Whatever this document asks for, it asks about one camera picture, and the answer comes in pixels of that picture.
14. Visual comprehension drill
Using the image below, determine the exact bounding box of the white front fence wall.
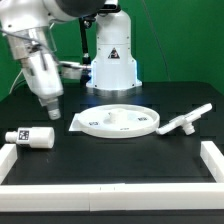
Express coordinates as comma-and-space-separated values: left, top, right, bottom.
0, 183, 224, 212

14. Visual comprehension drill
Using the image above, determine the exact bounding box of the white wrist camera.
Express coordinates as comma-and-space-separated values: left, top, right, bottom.
60, 61, 86, 80

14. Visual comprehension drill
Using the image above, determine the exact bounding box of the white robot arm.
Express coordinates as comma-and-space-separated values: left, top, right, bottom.
0, 0, 141, 120

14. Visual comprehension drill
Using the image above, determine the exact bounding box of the white fence wall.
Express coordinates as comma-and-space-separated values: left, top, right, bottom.
200, 141, 224, 183
0, 183, 224, 212
0, 144, 17, 185

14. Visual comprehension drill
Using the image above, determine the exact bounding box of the black camera stand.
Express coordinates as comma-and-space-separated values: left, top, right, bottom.
78, 0, 122, 84

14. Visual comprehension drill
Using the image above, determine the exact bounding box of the white left fence wall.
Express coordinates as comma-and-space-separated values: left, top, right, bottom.
0, 144, 17, 185

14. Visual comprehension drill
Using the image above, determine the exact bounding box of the white right fence wall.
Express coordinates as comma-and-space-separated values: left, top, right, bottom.
200, 141, 224, 183

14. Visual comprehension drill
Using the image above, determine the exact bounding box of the white table base part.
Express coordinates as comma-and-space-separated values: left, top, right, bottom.
156, 103, 212, 135

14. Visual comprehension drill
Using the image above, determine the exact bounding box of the white marker sheet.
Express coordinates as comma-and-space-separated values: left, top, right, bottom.
69, 113, 81, 132

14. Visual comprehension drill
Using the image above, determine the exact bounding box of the white round table top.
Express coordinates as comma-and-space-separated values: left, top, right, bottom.
78, 104, 160, 138

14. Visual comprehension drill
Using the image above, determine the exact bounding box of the white cable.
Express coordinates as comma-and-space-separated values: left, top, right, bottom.
8, 71, 26, 95

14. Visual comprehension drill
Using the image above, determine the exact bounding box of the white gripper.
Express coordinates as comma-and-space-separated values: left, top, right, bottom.
22, 53, 63, 120

